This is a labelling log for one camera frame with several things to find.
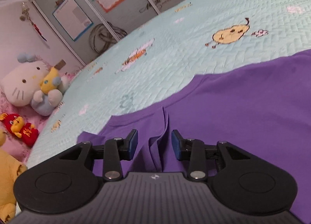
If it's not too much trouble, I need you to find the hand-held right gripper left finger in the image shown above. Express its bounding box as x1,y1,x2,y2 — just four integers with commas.
58,129,138,182

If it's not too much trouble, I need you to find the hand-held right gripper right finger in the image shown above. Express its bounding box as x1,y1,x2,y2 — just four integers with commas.
171,129,253,182

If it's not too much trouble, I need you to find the purple t-shirt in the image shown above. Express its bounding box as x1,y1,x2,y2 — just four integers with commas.
78,49,311,224

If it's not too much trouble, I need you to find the bee-print quilted bed cover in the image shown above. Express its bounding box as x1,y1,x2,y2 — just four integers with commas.
25,0,311,171

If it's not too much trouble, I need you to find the grey rings decal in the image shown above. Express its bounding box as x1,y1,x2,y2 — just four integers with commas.
89,22,128,57

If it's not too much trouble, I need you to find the red plush toy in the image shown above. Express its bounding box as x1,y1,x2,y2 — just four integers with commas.
0,113,39,147

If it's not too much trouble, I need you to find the white cat plush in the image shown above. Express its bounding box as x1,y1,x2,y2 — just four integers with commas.
0,52,70,117

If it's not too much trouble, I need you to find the yellow bear plush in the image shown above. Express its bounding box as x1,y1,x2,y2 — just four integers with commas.
0,129,28,223

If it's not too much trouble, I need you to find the blue-bordered poster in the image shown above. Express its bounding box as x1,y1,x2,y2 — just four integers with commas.
53,0,94,42

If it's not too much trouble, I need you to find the grey sliding-door wardrobe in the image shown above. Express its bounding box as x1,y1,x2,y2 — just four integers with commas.
21,0,226,66

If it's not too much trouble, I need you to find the hanging wall ornament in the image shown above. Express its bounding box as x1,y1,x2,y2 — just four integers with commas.
19,2,50,49

